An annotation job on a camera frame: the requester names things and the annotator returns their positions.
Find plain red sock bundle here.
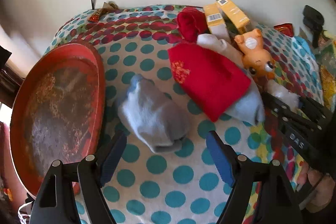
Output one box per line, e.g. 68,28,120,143
177,7,209,43

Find white sock bundle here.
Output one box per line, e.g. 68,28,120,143
197,34,244,68

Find polka dot bed sheet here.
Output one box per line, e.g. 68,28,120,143
43,4,328,224

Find grey blue sock bundle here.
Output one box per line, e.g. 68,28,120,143
114,74,190,153

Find yellow medicine box cartoon face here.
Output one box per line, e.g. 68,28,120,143
217,0,251,34

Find light blue sock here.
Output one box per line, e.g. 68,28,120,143
225,69,265,126

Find clear plastic bag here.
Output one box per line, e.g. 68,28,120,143
266,80,299,111

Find small red candy wrapper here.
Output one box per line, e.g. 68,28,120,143
88,2,118,23

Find orange rubber toy animal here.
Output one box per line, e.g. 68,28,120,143
234,28,275,80

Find red snack packet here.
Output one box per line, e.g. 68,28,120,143
273,23,294,37

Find yellow white medicine box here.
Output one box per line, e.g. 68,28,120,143
203,3,230,42

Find red embroidered sock bundle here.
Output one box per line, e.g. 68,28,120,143
167,42,251,122

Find round red metal tray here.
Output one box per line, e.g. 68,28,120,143
10,42,105,197

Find person right hand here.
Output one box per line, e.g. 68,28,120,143
297,161,335,213

